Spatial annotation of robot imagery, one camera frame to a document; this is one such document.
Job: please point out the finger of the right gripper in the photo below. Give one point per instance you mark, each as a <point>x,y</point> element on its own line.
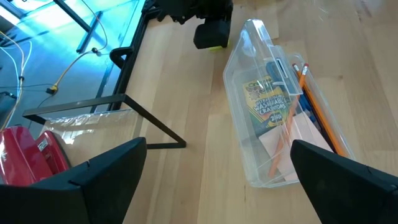
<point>222,32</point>
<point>203,34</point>

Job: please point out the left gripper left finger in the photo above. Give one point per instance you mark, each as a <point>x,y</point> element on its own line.
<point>77,196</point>

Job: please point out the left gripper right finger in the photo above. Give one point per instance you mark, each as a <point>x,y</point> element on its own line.
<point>348,193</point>

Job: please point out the orange pencil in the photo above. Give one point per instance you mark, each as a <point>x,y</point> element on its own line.
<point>282,140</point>
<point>325,121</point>

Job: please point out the pink sticky note pad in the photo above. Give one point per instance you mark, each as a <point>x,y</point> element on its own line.
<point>306,130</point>

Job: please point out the yellow green crayon box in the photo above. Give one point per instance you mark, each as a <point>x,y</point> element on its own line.
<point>267,105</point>

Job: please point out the clear plastic pencil case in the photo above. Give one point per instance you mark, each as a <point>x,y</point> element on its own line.
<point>248,149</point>

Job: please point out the wooden shelf with black legs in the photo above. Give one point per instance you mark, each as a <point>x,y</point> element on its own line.
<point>102,137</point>

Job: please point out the red stapler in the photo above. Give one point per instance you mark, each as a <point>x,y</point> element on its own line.
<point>18,155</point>

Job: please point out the black neighbouring table base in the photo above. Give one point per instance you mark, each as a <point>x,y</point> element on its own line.
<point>89,31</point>

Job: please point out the black aluminium table frame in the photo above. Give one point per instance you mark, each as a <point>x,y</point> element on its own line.
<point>130,62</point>

